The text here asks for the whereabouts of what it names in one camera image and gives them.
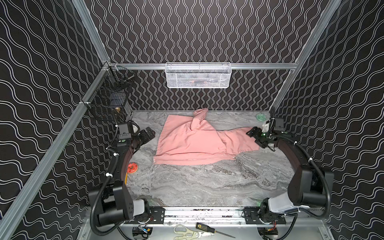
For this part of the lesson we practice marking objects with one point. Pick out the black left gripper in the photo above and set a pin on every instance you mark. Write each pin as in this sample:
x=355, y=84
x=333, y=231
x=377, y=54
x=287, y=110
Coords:
x=145, y=135

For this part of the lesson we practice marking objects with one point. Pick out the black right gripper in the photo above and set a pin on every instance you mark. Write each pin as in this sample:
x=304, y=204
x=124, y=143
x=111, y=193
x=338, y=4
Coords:
x=257, y=135

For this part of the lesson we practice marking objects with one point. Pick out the pink zip-up jacket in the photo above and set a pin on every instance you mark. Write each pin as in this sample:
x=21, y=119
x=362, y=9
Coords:
x=188, y=141

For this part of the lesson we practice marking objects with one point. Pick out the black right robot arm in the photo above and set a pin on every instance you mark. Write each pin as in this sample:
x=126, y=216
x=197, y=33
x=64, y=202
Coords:
x=310, y=188

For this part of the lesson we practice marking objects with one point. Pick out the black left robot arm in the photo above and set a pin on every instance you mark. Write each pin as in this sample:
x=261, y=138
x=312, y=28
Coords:
x=111, y=203

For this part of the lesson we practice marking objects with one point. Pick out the green transparent lid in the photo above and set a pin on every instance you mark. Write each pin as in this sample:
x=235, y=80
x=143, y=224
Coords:
x=261, y=117

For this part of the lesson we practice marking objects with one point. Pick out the red tape roll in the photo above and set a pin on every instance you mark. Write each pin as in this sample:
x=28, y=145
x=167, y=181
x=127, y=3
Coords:
x=132, y=168

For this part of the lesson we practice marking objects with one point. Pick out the black yellow screwdriver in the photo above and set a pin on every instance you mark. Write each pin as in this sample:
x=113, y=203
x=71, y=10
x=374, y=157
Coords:
x=207, y=229

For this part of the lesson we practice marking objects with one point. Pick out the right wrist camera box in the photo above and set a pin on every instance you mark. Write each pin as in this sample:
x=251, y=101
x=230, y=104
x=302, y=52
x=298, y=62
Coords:
x=266, y=127

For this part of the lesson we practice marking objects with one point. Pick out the black wire basket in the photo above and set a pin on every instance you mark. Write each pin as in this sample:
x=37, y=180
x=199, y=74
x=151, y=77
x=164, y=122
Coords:
x=112, y=92

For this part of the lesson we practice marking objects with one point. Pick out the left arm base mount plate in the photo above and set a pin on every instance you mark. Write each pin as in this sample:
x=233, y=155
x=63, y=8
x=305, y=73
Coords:
x=152, y=216

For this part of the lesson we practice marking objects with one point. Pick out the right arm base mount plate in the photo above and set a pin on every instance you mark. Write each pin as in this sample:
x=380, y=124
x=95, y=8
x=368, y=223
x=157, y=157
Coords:
x=258, y=217

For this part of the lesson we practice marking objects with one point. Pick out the white wire mesh basket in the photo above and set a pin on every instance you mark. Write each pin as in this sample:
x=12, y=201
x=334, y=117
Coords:
x=195, y=75

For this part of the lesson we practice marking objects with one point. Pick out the aluminium front rail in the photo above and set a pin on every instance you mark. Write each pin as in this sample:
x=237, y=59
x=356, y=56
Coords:
x=212, y=216

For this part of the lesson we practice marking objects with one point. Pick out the scissors with pale handles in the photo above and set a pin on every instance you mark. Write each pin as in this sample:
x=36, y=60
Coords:
x=184, y=233

